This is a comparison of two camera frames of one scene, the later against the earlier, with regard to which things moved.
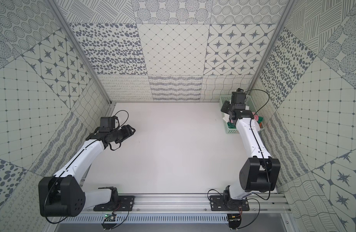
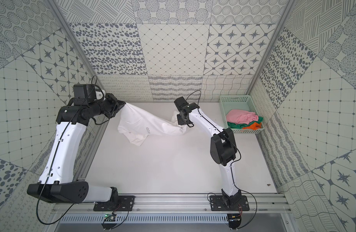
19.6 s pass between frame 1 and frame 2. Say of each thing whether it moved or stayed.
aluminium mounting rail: stayed
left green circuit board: stayed
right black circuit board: stayed
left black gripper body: moved
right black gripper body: moved
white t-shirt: moved
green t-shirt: stayed
